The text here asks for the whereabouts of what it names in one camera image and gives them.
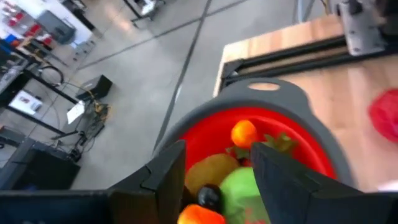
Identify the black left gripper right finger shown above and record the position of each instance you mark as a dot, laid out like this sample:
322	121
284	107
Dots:
326	207

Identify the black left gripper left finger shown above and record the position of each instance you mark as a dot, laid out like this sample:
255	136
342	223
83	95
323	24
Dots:
77	207

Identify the small red fruit leafy sprig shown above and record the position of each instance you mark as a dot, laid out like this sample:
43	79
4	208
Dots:
281	141

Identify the green apple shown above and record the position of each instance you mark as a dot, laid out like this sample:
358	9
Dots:
241	193

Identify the orange tangerine green leaf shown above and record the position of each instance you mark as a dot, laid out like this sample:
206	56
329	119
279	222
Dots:
244	133

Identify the red colander grey rim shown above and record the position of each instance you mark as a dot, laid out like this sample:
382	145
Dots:
289	99

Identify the dark purple plum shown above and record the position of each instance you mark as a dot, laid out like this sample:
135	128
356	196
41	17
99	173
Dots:
210	197

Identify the brown kiwi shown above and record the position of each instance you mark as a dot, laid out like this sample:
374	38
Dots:
211	171

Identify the yellow orange cherry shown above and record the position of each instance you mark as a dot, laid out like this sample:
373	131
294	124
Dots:
200	215

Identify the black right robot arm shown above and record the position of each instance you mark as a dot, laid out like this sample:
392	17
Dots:
388	18

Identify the black cabinet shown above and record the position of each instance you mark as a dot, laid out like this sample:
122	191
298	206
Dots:
40	168

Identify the white paper sheet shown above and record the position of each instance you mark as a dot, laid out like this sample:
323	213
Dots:
75	112

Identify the white labelled panel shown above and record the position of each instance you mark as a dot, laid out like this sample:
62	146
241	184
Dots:
26	102

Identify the black equipment box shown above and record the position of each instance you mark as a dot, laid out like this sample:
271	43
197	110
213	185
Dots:
94	87

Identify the black floor stand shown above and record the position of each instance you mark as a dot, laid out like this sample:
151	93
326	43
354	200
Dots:
49	85

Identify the grey equipment case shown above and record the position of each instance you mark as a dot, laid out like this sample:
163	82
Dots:
57	26

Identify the storage rack red bins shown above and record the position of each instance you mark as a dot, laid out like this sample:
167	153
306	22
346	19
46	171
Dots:
34	29

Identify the black metal workbench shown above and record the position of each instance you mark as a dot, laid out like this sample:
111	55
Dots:
143	9

